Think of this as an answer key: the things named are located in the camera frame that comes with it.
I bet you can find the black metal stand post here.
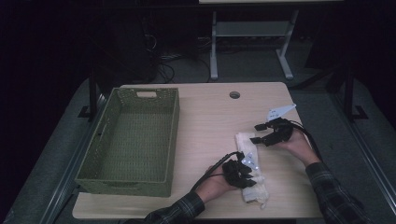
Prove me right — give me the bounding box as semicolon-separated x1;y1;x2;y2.
78;66;101;122
342;66;370;122

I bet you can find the left hand-held gripper black cable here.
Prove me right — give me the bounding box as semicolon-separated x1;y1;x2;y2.
190;151;246;193

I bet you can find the person's right hand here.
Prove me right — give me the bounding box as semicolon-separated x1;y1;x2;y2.
275;130;321;166

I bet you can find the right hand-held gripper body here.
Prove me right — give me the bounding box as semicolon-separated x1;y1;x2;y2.
265;103;297;147

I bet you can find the hand-held gripper black cable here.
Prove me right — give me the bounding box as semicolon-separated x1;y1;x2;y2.
289;119;323;161
190;151;246;193

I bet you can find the aluminium rail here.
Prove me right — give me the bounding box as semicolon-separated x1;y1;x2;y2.
330;92;396;216
38;92;108;224

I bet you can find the white cloth with brown print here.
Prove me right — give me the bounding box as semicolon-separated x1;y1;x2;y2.
234;132;270;209

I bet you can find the person's left hand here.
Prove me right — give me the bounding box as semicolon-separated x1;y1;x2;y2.
195;164;239;203

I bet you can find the tangle of black floor cables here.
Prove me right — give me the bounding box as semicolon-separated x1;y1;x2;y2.
157;54;213;83

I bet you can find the green woven basket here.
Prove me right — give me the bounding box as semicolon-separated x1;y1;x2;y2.
74;87;181;198

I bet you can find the white metal table frame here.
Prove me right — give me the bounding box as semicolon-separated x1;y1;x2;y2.
209;8;300;81

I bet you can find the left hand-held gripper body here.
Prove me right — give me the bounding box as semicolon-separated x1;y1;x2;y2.
222;151;260;188

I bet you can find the right hand-held gripper black cable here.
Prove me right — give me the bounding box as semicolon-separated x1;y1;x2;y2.
289;119;323;161

